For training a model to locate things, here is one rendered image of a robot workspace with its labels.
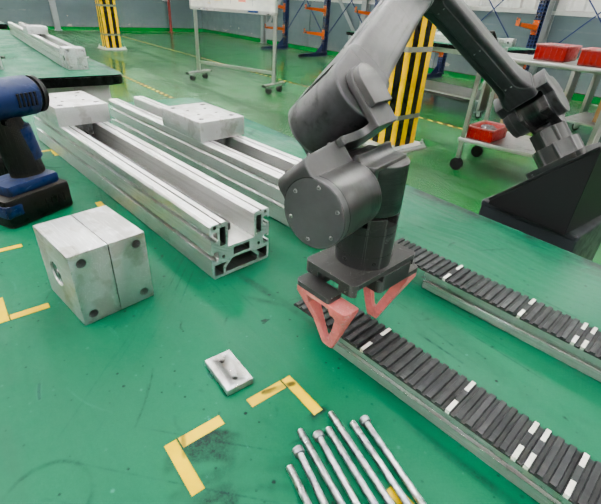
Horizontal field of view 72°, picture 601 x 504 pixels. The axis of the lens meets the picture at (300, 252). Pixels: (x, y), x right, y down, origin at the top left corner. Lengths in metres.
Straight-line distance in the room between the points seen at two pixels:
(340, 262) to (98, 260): 0.27
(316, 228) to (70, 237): 0.32
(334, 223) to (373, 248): 0.09
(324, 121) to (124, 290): 0.32
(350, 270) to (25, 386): 0.34
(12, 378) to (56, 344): 0.05
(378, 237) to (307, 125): 0.12
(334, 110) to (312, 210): 0.10
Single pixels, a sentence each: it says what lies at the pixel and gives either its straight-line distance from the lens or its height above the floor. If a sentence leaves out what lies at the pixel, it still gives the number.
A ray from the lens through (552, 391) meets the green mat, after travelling 0.54.
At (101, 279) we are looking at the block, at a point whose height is 0.83.
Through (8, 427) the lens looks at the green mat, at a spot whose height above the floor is 0.78.
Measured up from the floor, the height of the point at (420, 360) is 0.81.
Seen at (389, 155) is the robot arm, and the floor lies 1.01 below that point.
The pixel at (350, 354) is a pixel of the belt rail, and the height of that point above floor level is 0.79.
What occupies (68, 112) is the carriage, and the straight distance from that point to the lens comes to 1.05.
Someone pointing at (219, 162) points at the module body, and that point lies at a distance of 0.86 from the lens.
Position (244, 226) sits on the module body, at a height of 0.83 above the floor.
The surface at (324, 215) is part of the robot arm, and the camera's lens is 0.31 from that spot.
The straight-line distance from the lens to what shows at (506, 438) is 0.42.
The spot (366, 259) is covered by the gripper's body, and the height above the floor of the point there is 0.92.
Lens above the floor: 1.12
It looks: 31 degrees down
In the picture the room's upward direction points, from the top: 4 degrees clockwise
